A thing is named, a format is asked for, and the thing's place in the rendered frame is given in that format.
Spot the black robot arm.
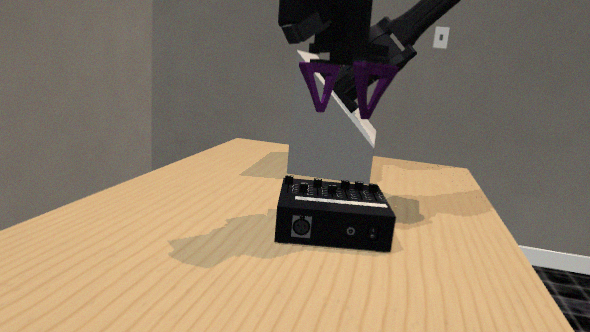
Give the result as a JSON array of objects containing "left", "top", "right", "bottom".
[{"left": 278, "top": 0, "right": 461, "bottom": 113}]

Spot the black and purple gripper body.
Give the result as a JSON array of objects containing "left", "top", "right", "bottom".
[{"left": 309, "top": 3, "right": 389, "bottom": 65}]

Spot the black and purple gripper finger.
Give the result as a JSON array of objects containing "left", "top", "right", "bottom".
[
  {"left": 299, "top": 62, "right": 340, "bottom": 112},
  {"left": 353, "top": 62, "right": 399, "bottom": 119}
]

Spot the black lighting desk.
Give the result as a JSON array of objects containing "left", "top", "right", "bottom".
[{"left": 274, "top": 175, "right": 396, "bottom": 252}]

